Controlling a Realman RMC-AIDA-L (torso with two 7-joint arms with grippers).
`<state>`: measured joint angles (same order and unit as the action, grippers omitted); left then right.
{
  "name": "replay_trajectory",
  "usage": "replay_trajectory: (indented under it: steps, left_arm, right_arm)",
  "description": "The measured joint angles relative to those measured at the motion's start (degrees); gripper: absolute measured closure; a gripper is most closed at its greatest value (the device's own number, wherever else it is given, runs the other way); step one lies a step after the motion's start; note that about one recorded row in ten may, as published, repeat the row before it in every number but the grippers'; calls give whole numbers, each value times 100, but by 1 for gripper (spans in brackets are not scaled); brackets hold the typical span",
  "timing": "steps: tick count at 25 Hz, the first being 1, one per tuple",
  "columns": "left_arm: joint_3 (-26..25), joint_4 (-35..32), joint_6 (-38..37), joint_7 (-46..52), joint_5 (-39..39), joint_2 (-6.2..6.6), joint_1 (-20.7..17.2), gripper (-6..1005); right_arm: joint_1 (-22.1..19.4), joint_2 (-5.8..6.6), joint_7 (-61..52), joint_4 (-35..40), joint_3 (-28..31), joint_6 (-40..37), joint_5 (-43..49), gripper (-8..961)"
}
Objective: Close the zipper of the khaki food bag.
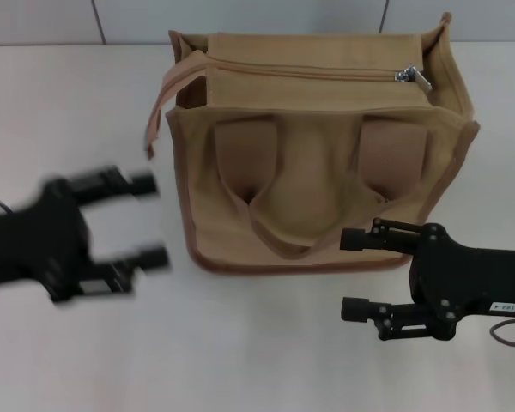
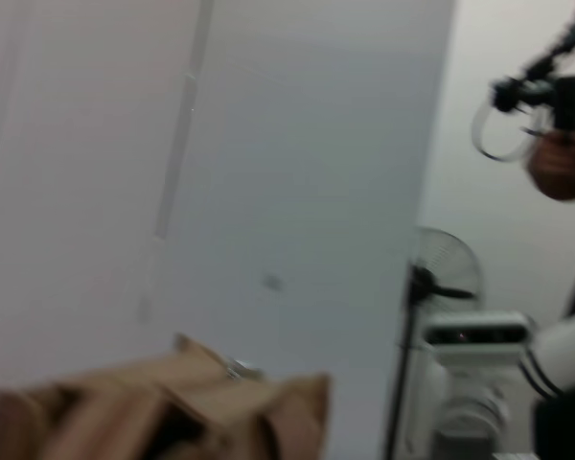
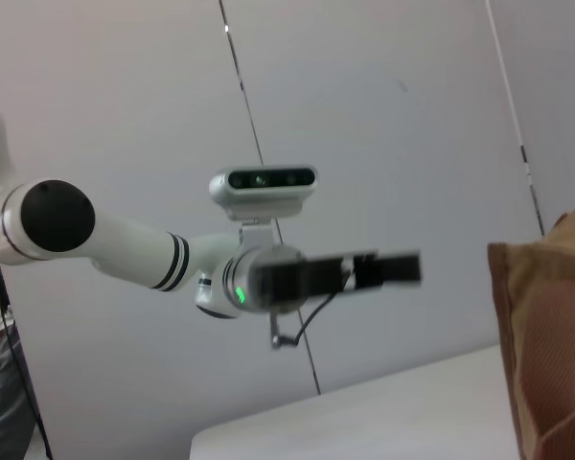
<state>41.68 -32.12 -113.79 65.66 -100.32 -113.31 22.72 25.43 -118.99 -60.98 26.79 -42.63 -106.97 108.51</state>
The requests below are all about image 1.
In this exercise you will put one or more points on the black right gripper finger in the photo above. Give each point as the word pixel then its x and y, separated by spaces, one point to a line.
pixel 355 309
pixel 356 239

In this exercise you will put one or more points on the khaki canvas food bag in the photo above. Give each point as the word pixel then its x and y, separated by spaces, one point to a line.
pixel 309 180

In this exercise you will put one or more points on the silver metal zipper pull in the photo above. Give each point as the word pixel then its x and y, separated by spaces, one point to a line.
pixel 414 77

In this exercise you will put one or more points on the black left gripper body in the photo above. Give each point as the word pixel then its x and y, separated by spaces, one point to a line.
pixel 38 240

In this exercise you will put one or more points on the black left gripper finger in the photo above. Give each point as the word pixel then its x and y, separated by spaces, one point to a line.
pixel 129 266
pixel 124 184

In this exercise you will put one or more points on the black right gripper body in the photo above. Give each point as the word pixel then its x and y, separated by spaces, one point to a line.
pixel 476 279

